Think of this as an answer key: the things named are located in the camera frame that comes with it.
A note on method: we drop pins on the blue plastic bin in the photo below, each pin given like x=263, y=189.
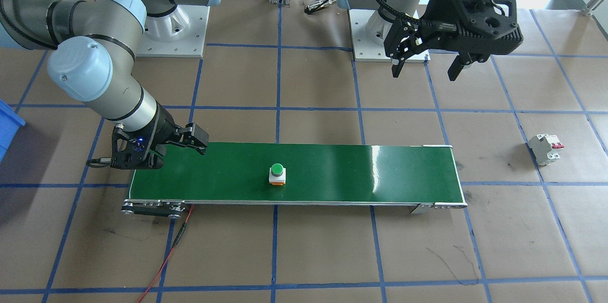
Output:
x=9, y=127

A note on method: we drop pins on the green push button orange base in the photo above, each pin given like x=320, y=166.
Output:
x=277, y=175

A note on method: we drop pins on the silver metal connector plug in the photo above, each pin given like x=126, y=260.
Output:
x=323, y=5

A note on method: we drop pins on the green conveyor belt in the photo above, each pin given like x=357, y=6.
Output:
x=356, y=175

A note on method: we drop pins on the white circuit breaker red switches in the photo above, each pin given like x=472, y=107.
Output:
x=541, y=148

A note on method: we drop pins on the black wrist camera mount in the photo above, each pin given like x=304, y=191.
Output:
x=494, y=32
x=133, y=156

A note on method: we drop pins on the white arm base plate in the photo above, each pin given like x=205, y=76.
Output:
x=365, y=46
x=190, y=42

